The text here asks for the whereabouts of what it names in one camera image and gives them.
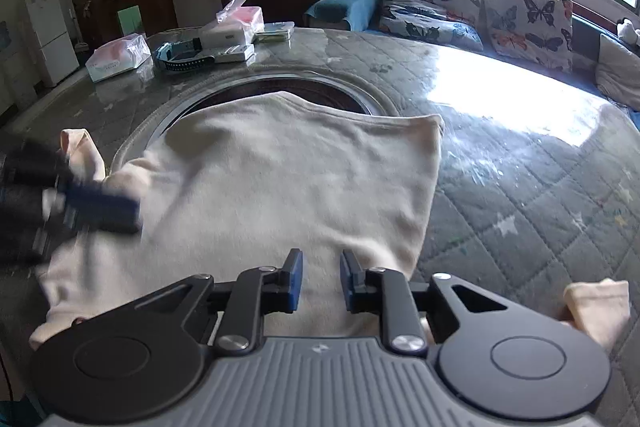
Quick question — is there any grey quilted table cover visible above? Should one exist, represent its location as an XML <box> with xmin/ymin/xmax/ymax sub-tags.
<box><xmin>0</xmin><ymin>27</ymin><xmax>640</xmax><ymax>427</ymax></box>

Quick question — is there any white pillow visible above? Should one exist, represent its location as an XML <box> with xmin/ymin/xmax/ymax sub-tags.
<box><xmin>595</xmin><ymin>34</ymin><xmax>640</xmax><ymax>112</ymax></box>

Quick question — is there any blue towel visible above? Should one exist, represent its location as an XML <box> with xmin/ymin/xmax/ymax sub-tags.
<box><xmin>305</xmin><ymin>0</ymin><xmax>378</xmax><ymax>32</ymax></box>

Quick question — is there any green flat packet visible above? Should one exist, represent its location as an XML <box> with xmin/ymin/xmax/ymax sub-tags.
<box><xmin>255</xmin><ymin>22</ymin><xmax>295</xmax><ymax>44</ymax></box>

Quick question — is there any butterfly print cushion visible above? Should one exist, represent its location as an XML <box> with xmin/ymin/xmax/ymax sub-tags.
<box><xmin>484</xmin><ymin>0</ymin><xmax>574</xmax><ymax>75</ymax></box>
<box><xmin>378</xmin><ymin>0</ymin><xmax>485</xmax><ymax>52</ymax></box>

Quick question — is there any flat white box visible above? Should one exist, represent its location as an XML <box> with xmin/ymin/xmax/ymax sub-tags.
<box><xmin>215</xmin><ymin>44</ymin><xmax>256</xmax><ymax>64</ymax></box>

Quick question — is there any white cardboard box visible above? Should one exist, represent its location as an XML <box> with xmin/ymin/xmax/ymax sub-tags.
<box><xmin>200</xmin><ymin>23</ymin><xmax>256</xmax><ymax>49</ymax></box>

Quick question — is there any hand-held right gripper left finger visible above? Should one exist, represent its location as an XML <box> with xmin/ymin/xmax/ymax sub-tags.
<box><xmin>131</xmin><ymin>248</ymin><xmax>305</xmax><ymax>356</ymax></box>

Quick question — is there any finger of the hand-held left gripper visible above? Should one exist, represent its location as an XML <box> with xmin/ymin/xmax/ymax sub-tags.
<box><xmin>70</xmin><ymin>209</ymin><xmax>144</xmax><ymax>237</ymax></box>
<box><xmin>62</xmin><ymin>182</ymin><xmax>142</xmax><ymax>217</ymax></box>

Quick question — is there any white pink tissue pack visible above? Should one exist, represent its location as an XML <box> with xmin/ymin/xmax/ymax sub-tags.
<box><xmin>85</xmin><ymin>33</ymin><xmax>152</xmax><ymax>82</ymax></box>

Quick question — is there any clear pink plastic box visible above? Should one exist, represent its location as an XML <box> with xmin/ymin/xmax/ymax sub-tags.
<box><xmin>216</xmin><ymin>0</ymin><xmax>264</xmax><ymax>32</ymax></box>

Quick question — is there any black blue strap device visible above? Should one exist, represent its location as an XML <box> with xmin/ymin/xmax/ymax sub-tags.
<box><xmin>152</xmin><ymin>38</ymin><xmax>217</xmax><ymax>72</ymax></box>

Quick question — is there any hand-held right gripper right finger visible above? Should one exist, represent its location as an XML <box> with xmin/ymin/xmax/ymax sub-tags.
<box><xmin>339</xmin><ymin>249</ymin><xmax>512</xmax><ymax>354</ymax></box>

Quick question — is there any white plush toy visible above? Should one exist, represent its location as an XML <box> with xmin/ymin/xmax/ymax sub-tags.
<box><xmin>616</xmin><ymin>18</ymin><xmax>640</xmax><ymax>45</ymax></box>

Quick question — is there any cream long-sleeved shirt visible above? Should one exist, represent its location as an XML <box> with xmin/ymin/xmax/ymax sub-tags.
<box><xmin>29</xmin><ymin>91</ymin><xmax>631</xmax><ymax>353</ymax></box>

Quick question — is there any white fridge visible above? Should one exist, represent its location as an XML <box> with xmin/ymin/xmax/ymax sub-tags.
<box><xmin>25</xmin><ymin>0</ymin><xmax>81</xmax><ymax>88</ymax></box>

